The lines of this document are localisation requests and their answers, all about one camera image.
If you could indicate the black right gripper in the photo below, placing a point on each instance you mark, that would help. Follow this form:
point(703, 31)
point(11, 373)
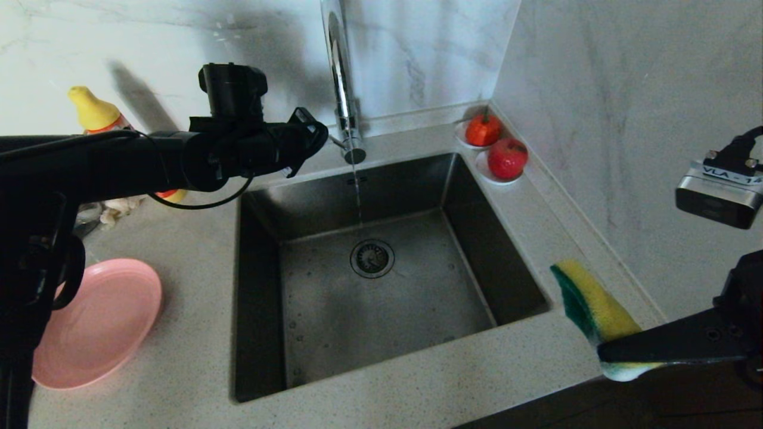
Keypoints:
point(745, 304)

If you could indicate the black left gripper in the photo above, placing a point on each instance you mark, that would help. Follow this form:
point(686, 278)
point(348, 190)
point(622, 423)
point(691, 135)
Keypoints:
point(256, 143)

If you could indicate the yellow green sponge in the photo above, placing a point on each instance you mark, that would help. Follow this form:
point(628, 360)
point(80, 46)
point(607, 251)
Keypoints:
point(596, 310)

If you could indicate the chrome faucet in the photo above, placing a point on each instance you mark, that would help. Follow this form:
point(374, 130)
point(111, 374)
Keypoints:
point(341, 77)

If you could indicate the yellow orange white detergent bottle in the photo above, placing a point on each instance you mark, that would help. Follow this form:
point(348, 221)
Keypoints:
point(92, 110)

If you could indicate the pink plate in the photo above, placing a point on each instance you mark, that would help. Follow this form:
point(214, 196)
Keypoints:
point(101, 333)

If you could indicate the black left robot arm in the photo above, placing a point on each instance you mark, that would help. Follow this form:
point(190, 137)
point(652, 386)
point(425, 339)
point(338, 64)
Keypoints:
point(59, 208)

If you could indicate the stainless steel sink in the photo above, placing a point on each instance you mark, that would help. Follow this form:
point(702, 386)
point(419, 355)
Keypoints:
point(417, 310)

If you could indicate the running water stream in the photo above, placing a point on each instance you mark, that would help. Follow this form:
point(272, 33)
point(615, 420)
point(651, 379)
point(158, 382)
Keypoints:
point(357, 196)

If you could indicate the garlic bulb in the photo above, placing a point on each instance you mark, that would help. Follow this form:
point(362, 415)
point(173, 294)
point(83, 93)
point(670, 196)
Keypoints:
point(119, 207)

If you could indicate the round metal drain strainer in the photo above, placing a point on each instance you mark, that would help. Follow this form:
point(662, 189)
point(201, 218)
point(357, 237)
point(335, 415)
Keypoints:
point(372, 258)

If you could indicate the red apple on dish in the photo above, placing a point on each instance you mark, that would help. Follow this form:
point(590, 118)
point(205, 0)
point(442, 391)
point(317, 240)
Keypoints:
point(483, 173)

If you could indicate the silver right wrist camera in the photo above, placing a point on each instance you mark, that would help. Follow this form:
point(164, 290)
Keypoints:
point(715, 196)

